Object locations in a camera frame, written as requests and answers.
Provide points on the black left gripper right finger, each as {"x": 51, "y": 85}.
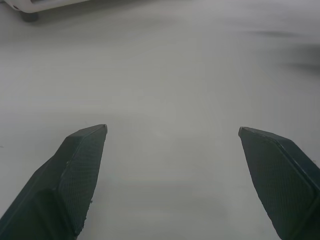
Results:
{"x": 280, "y": 180}

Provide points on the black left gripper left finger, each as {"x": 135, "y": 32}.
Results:
{"x": 62, "y": 180}

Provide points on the white appliance with grey foot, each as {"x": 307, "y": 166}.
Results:
{"x": 37, "y": 7}

